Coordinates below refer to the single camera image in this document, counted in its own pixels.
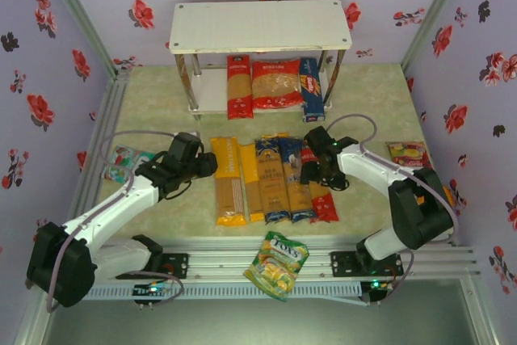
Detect teal and red candy bag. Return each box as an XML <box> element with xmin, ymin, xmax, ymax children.
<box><xmin>100</xmin><ymin>145</ymin><xmax>157</xmax><ymax>183</ymax></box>

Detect blue spaghetti bag gold ornaments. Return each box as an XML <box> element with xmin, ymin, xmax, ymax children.
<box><xmin>254</xmin><ymin>137</ymin><xmax>292</xmax><ymax>225</ymax></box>

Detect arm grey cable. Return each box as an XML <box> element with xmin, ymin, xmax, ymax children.
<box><xmin>325</xmin><ymin>113</ymin><xmax>461</xmax><ymax>241</ymax></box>
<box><xmin>46</xmin><ymin>129</ymin><xmax>181</xmax><ymax>313</ymax></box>

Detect aluminium corner post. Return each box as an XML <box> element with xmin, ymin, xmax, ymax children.
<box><xmin>36</xmin><ymin>0</ymin><xmax>123</xmax><ymax>76</ymax></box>
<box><xmin>399</xmin><ymin>0</ymin><xmax>474</xmax><ymax>75</ymax></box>

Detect thin grey base cable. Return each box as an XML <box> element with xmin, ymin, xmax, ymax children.
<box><xmin>115</xmin><ymin>270</ymin><xmax>186</xmax><ymax>310</ymax></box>
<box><xmin>363</xmin><ymin>250</ymin><xmax>416</xmax><ymax>308</ymax></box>

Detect aluminium lower rail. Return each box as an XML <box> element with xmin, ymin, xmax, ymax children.
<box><xmin>460</xmin><ymin>274</ymin><xmax>500</xmax><ymax>345</ymax></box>
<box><xmin>14</xmin><ymin>300</ymin><xmax>53</xmax><ymax>345</ymax></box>

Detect aluminium side rail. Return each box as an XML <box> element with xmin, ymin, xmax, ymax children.
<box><xmin>66</xmin><ymin>69</ymin><xmax>131</xmax><ymax>243</ymax></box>

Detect left arm grey cable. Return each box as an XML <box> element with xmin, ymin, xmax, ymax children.
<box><xmin>46</xmin><ymin>129</ymin><xmax>181</xmax><ymax>313</ymax></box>

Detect white slotted cable duct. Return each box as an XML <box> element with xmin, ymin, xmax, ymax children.
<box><xmin>86</xmin><ymin>282</ymin><xmax>363</xmax><ymax>301</ymax></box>

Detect red macaroni bag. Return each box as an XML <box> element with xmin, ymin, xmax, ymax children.
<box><xmin>250</xmin><ymin>58</ymin><xmax>304</xmax><ymax>111</ymax></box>

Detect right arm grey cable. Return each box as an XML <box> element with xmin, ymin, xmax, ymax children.
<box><xmin>325</xmin><ymin>113</ymin><xmax>461</xmax><ymax>241</ymax></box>

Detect orange snack bag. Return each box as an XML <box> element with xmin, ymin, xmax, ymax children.
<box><xmin>415</xmin><ymin>185</ymin><xmax>456</xmax><ymax>208</ymax></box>

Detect black controller board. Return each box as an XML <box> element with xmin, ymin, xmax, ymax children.
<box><xmin>360</xmin><ymin>279</ymin><xmax>395</xmax><ymax>305</ymax></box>
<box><xmin>132</xmin><ymin>282</ymin><xmax>170</xmax><ymax>304</ymax></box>

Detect blue pasta box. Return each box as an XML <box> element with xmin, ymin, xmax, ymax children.
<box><xmin>298</xmin><ymin>57</ymin><xmax>326</xmax><ymax>124</ymax></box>

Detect red Fox's candy bag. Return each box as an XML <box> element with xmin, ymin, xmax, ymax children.
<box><xmin>386</xmin><ymin>141</ymin><xmax>435</xmax><ymax>170</ymax></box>

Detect white two-tier shelf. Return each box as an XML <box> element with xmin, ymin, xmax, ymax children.
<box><xmin>168</xmin><ymin>0</ymin><xmax>352</xmax><ymax>122</ymax></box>

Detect blue spaghetti bag with portrait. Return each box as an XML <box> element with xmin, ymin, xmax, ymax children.
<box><xmin>279</xmin><ymin>137</ymin><xmax>318</xmax><ymax>225</ymax></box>

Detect red spaghetti bag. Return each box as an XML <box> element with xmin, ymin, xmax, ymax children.
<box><xmin>225</xmin><ymin>55</ymin><xmax>254</xmax><ymax>120</ymax></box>
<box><xmin>299</xmin><ymin>146</ymin><xmax>339</xmax><ymax>224</ymax></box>

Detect green Fox's candy bag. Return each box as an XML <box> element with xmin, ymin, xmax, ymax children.
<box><xmin>243</xmin><ymin>230</ymin><xmax>310</xmax><ymax>303</ymax></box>

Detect aluminium front rail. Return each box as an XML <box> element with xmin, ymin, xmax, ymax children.
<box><xmin>99</xmin><ymin>239</ymin><xmax>484</xmax><ymax>284</ymax></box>

